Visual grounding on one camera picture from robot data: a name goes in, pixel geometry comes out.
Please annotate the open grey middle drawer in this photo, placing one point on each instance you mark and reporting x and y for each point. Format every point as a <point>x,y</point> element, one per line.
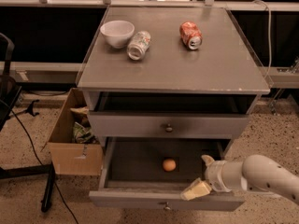
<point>133,174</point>

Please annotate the white ceramic bowl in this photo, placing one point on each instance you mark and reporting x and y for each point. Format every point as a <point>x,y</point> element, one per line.
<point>117,33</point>

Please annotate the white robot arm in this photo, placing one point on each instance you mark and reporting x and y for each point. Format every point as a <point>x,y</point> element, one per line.
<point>255,174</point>

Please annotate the closed grey top drawer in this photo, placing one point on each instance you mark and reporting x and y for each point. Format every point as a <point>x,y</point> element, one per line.
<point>105,124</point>

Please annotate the orange soda can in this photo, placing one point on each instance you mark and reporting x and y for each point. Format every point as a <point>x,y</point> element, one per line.
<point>190,35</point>

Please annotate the black chair base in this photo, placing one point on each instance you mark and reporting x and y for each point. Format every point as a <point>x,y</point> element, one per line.
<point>9,94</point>

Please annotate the silver green soda can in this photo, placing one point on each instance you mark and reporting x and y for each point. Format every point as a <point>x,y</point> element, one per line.
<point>138,45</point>

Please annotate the orange fruit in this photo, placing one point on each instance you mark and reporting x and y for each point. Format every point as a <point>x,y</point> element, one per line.
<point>169,165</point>

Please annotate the metal top drawer knob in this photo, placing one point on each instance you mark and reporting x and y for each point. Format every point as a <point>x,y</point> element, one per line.
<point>168,128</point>

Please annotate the metal drawer knob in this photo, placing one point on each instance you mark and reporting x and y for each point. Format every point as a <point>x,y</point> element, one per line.
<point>165,206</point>
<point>168,128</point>

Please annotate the grey drawer cabinet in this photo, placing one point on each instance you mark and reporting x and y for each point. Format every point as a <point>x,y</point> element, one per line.
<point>220,77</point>

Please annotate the brown cardboard box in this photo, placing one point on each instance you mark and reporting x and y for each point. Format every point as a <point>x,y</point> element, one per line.
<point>69,157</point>

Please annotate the green snack bag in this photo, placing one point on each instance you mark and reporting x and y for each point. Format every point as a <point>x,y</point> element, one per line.
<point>81,134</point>

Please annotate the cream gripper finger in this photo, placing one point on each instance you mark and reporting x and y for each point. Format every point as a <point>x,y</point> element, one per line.
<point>208,160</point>
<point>198,188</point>

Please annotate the metal middle drawer knob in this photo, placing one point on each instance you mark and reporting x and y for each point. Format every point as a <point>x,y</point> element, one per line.
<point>165,206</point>

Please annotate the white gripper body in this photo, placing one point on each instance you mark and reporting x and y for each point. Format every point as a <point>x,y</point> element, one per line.
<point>214,174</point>

